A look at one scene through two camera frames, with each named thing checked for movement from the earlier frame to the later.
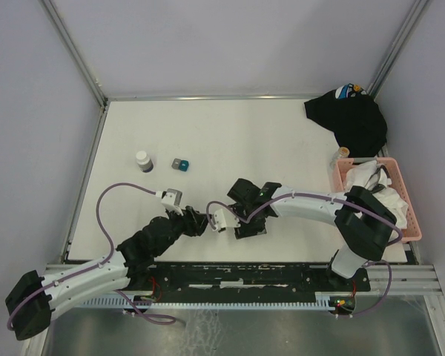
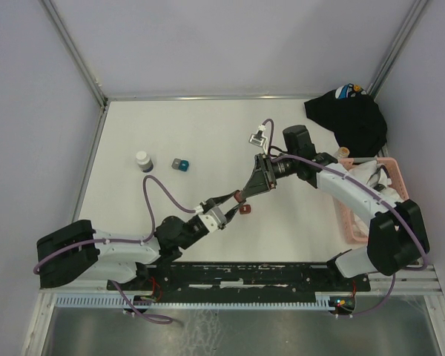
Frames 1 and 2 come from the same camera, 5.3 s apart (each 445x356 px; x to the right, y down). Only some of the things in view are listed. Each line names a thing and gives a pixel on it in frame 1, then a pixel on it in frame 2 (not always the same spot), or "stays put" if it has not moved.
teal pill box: x=183 y=165 stays put
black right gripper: x=245 y=229 -> x=260 y=181
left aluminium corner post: x=64 y=33 stays put
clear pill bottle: x=343 y=152 stays put
